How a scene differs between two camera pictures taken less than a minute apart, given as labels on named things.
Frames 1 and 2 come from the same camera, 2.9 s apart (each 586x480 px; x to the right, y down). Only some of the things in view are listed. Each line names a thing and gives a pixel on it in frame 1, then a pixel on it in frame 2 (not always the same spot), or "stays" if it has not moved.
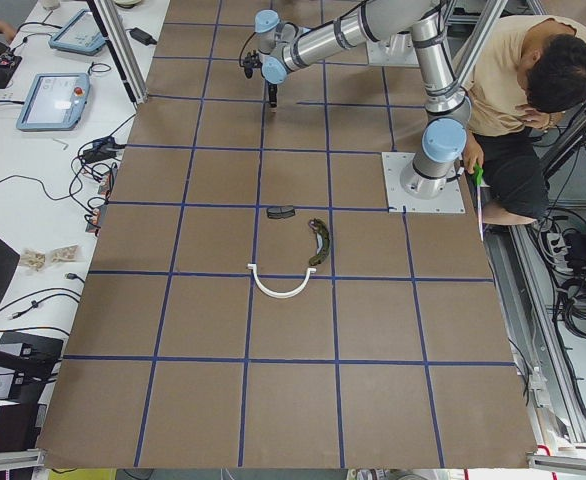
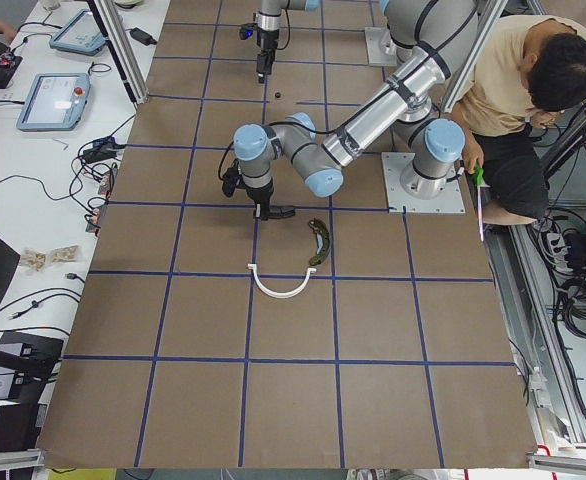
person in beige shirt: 535,68 stays
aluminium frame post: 120,47 stays
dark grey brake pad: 280,212 stays
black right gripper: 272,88 to 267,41
